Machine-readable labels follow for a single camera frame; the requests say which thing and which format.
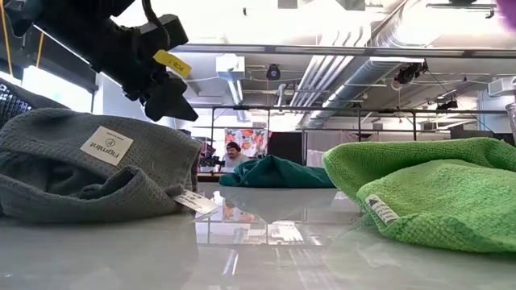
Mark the white ceiling unit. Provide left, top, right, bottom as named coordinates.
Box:
left=215, top=54, right=247, bottom=82

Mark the lime green towel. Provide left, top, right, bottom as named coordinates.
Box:
left=321, top=136, right=516, bottom=255

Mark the person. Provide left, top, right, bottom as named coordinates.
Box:
left=223, top=140, right=252, bottom=169

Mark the silver ventilation duct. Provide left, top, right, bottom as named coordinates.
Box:
left=306, top=56, right=427, bottom=129

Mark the black overhead camera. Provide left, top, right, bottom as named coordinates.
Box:
left=265, top=64, right=282, bottom=82

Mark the dark gray waffle towel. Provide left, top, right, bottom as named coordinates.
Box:
left=0, top=78, right=204, bottom=226

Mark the floral poster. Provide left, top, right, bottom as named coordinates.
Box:
left=223, top=127, right=269, bottom=159

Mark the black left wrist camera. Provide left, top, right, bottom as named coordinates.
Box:
left=135, top=14, right=190, bottom=52

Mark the yellow strap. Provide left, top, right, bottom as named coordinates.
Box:
left=0, top=0, right=11, bottom=77
left=35, top=31, right=46, bottom=70

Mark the dark green towel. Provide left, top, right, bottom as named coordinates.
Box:
left=218, top=155, right=337, bottom=190

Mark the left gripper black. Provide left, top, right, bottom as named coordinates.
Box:
left=89, top=27, right=200, bottom=123

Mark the thin black background frame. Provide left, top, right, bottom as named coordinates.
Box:
left=209, top=105, right=509, bottom=143

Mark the clear plastic bin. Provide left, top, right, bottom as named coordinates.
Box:
left=505, top=101, right=516, bottom=147

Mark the yellow tag label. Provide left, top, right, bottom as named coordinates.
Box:
left=152, top=48, right=194, bottom=80

